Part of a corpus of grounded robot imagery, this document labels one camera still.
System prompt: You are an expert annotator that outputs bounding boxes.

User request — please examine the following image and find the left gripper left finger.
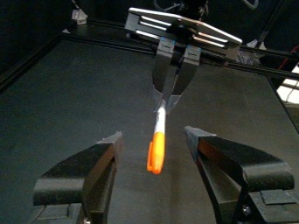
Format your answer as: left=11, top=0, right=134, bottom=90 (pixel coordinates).
left=32, top=130, right=126, bottom=224

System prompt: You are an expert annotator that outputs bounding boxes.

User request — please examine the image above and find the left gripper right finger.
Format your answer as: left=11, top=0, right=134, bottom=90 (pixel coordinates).
left=183, top=125, right=299, bottom=224

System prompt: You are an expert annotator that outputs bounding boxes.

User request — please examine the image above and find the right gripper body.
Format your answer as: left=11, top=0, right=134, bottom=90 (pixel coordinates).
left=124, top=7, right=244, bottom=61

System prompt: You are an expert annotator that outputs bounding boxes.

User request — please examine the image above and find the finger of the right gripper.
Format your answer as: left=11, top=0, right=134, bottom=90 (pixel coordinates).
left=151, top=38, right=176, bottom=102
left=167, top=45, right=203, bottom=110

